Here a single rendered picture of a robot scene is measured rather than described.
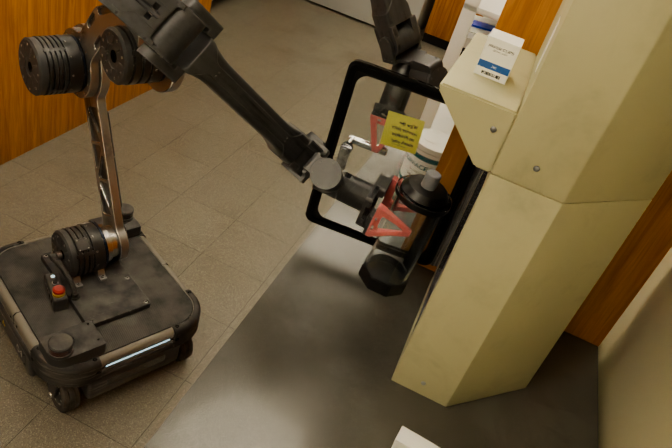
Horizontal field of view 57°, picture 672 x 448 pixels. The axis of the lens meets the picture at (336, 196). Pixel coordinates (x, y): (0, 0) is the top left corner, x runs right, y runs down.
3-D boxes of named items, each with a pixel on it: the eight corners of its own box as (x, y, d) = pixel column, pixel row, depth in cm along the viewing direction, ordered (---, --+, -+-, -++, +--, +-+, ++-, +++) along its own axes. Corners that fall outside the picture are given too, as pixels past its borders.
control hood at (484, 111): (514, 102, 116) (537, 53, 110) (489, 174, 89) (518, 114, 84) (457, 80, 118) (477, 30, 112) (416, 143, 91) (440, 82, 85)
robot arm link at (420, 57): (407, 19, 127) (377, 36, 124) (449, 27, 119) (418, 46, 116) (416, 72, 134) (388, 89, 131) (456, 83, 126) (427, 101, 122)
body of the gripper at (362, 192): (389, 177, 119) (354, 160, 119) (375, 201, 110) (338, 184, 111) (377, 202, 122) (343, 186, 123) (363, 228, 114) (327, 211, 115)
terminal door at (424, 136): (429, 267, 137) (501, 111, 116) (303, 218, 140) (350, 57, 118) (429, 265, 138) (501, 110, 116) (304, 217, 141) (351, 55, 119)
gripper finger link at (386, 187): (429, 190, 119) (385, 169, 120) (422, 208, 113) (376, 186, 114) (415, 216, 123) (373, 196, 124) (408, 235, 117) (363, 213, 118)
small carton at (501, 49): (508, 75, 96) (524, 39, 93) (504, 85, 92) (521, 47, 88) (478, 63, 97) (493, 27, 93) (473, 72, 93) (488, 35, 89)
